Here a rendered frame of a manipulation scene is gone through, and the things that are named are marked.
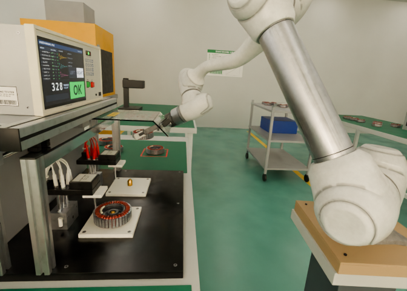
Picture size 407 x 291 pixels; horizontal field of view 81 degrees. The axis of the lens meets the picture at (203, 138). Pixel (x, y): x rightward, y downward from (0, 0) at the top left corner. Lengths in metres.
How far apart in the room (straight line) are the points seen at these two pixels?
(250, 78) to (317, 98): 5.59
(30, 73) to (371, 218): 0.80
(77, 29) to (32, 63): 3.84
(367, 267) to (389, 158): 0.29
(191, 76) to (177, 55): 4.83
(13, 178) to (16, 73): 0.30
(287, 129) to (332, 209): 2.91
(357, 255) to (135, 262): 0.59
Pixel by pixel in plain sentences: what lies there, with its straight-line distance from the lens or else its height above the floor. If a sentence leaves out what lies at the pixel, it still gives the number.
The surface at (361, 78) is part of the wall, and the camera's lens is 7.57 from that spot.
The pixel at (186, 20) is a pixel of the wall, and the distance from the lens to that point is 6.13.
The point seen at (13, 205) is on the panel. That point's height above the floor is 0.86.
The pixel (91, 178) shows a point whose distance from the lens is 0.78.
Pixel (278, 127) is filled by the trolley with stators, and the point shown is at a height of 0.63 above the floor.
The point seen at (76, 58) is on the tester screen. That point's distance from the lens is 0.87.
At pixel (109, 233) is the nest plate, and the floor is 0.78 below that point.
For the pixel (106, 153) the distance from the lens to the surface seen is 0.99.
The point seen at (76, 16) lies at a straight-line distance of 4.82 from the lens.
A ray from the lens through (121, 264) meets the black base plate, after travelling 0.69.
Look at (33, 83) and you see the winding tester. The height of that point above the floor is 1.19.
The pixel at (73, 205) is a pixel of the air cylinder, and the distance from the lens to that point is 0.86.
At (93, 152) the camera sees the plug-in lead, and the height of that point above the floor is 0.93.
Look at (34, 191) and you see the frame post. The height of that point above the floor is 0.98.
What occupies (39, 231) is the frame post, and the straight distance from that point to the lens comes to 0.66.
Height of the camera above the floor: 1.23
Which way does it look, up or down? 14 degrees down
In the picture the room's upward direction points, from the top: 3 degrees clockwise
